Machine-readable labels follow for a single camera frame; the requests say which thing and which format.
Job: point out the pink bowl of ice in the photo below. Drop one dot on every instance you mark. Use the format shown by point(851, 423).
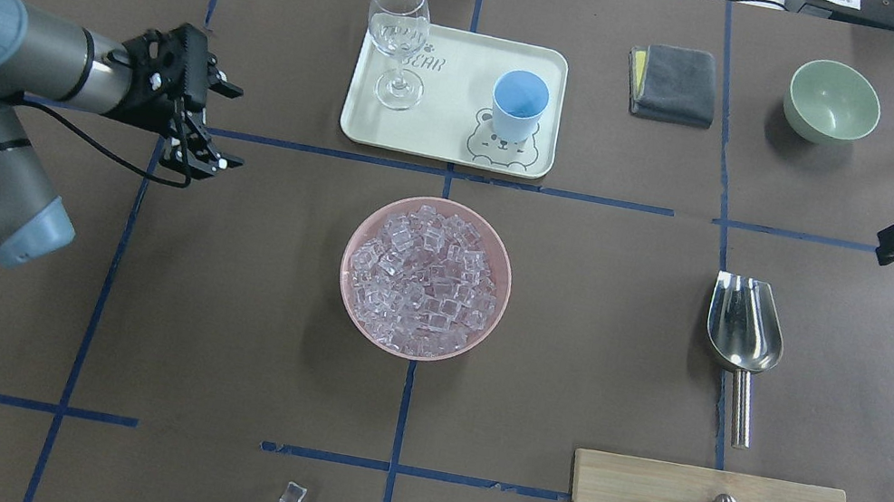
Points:
point(425, 278)

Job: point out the light green bowl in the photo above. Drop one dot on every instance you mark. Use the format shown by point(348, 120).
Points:
point(828, 102)

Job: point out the grey folded cloth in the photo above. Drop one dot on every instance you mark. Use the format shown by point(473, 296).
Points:
point(673, 84)

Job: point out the light blue plastic cup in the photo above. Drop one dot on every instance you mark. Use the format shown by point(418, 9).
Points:
point(519, 100)

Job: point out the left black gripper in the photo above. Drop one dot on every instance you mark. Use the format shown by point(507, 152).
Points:
point(138, 106)

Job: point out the clear wine glass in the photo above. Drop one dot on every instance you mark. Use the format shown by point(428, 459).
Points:
point(399, 29)

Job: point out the cream bear serving tray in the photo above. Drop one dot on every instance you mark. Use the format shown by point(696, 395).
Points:
point(453, 122)

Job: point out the silver metal ice scoop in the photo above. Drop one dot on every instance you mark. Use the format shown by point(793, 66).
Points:
point(746, 338)

